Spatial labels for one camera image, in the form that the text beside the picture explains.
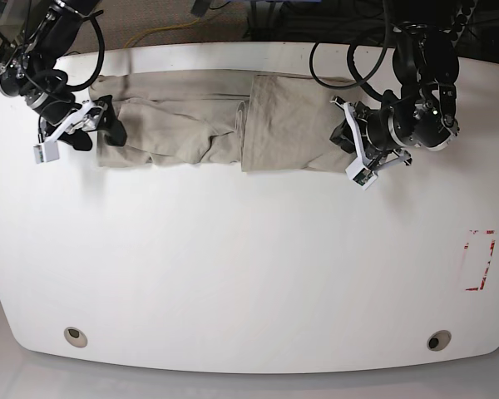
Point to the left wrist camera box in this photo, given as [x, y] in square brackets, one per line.
[361, 175]

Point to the left table grommet hole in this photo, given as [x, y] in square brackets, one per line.
[75, 337]

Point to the table grommet hole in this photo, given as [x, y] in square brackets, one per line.
[439, 340]
[75, 337]

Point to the right table grommet hole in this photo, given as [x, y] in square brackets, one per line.
[439, 340]

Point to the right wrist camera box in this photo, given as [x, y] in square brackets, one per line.
[46, 152]

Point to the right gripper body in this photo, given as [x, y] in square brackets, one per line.
[85, 118]

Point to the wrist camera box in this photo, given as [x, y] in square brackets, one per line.
[46, 152]
[361, 175]

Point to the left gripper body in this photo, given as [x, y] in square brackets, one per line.
[378, 135]

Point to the red tape rectangle marking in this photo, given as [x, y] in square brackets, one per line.
[477, 259]

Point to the beige T-shirt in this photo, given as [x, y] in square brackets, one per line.
[262, 121]

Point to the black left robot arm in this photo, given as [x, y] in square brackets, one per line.
[423, 115]

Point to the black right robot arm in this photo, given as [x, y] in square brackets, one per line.
[28, 69]

